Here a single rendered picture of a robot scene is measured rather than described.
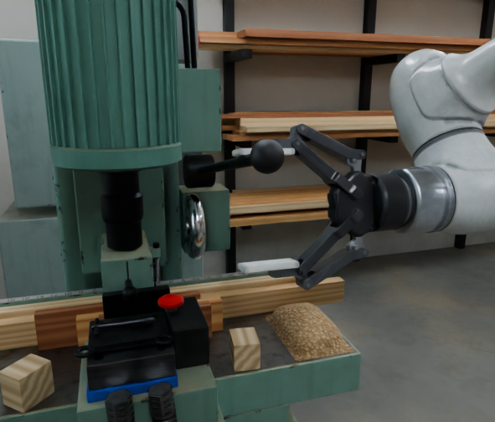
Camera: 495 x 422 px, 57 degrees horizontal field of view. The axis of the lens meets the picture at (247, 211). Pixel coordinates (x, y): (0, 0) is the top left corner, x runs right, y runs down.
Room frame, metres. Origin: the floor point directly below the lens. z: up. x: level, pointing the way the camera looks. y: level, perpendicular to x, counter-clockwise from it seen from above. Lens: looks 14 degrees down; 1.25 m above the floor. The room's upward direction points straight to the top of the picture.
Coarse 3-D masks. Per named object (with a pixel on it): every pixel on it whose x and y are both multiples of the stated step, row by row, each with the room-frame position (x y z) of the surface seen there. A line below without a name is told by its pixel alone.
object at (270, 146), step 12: (264, 144) 0.44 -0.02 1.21; (276, 144) 0.45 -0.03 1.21; (192, 156) 0.80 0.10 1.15; (204, 156) 0.80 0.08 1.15; (252, 156) 0.45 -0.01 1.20; (264, 156) 0.44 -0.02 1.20; (276, 156) 0.44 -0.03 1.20; (192, 168) 0.78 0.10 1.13; (204, 168) 0.72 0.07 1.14; (216, 168) 0.65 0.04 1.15; (228, 168) 0.59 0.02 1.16; (264, 168) 0.44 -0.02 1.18; (276, 168) 0.44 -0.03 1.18; (192, 180) 0.78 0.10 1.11; (204, 180) 0.79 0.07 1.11
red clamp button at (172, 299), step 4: (164, 296) 0.49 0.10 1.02; (168, 296) 0.49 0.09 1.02; (172, 296) 0.49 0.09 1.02; (176, 296) 0.49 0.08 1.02; (180, 296) 0.49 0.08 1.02; (160, 300) 0.48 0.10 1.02; (164, 300) 0.48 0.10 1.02; (168, 300) 0.48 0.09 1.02; (172, 300) 0.48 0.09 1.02; (176, 300) 0.48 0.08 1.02; (180, 300) 0.48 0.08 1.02; (160, 304) 0.48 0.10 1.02; (164, 304) 0.47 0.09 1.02; (168, 304) 0.47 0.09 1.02; (172, 304) 0.47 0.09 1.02; (176, 304) 0.47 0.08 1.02; (180, 304) 0.48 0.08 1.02; (164, 308) 0.48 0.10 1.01; (168, 308) 0.48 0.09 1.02; (172, 308) 0.48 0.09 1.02
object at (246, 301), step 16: (256, 288) 0.70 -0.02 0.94; (272, 288) 0.70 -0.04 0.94; (288, 288) 0.70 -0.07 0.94; (320, 288) 0.72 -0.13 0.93; (336, 288) 0.73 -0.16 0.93; (224, 304) 0.67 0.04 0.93; (240, 304) 0.68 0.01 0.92; (256, 304) 0.69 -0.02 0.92; (272, 304) 0.69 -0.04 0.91; (288, 304) 0.70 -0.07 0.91; (320, 304) 0.72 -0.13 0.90; (0, 320) 0.59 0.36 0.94; (16, 320) 0.59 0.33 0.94; (32, 320) 0.59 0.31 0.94; (0, 336) 0.57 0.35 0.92; (16, 336) 0.58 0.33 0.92; (32, 336) 0.59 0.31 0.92
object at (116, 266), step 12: (144, 240) 0.67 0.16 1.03; (108, 252) 0.61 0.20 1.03; (120, 252) 0.61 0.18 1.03; (132, 252) 0.61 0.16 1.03; (144, 252) 0.61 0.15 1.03; (108, 264) 0.58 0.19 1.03; (120, 264) 0.59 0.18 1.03; (132, 264) 0.59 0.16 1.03; (144, 264) 0.60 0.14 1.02; (108, 276) 0.58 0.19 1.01; (120, 276) 0.59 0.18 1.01; (132, 276) 0.59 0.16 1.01; (144, 276) 0.59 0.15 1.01; (108, 288) 0.58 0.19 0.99; (120, 288) 0.58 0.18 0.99
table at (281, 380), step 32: (224, 320) 0.66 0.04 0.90; (256, 320) 0.66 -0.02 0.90; (0, 352) 0.57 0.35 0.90; (32, 352) 0.57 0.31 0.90; (64, 352) 0.57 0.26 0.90; (224, 352) 0.57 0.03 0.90; (288, 352) 0.57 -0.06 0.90; (352, 352) 0.57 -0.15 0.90; (0, 384) 0.50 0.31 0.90; (64, 384) 0.50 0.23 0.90; (224, 384) 0.51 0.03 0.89; (256, 384) 0.52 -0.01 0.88; (288, 384) 0.54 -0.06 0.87; (320, 384) 0.55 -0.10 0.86; (352, 384) 0.56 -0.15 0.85; (0, 416) 0.44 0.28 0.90; (32, 416) 0.44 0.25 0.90; (64, 416) 0.45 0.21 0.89; (224, 416) 0.51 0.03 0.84
